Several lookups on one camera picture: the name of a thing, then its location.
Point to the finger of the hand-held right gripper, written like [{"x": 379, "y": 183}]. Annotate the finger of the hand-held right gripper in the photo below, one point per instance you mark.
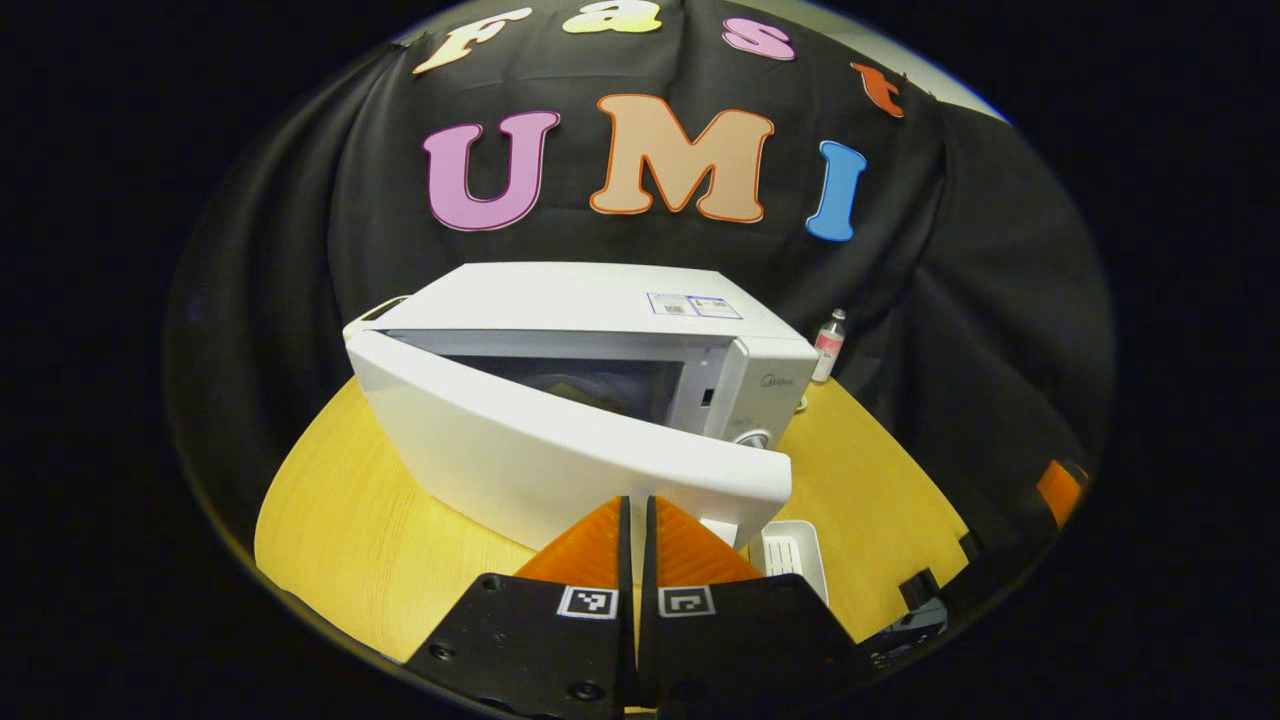
[{"x": 1058, "y": 492}]

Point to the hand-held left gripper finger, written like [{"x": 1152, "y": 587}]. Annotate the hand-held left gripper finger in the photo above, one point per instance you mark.
[
  {"x": 647, "y": 650},
  {"x": 625, "y": 640}
]

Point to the black backdrop cloth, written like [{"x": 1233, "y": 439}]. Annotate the black backdrop cloth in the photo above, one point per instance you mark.
[{"x": 1000, "y": 300}]

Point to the clear bottle with pink label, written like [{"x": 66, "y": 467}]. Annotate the clear bottle with pink label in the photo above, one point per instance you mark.
[{"x": 828, "y": 350}]

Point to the small white plastic tray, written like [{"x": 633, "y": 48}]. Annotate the small white plastic tray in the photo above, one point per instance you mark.
[{"x": 790, "y": 550}]

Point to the white microwave oven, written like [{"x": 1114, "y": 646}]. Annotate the white microwave oven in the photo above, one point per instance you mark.
[{"x": 560, "y": 300}]

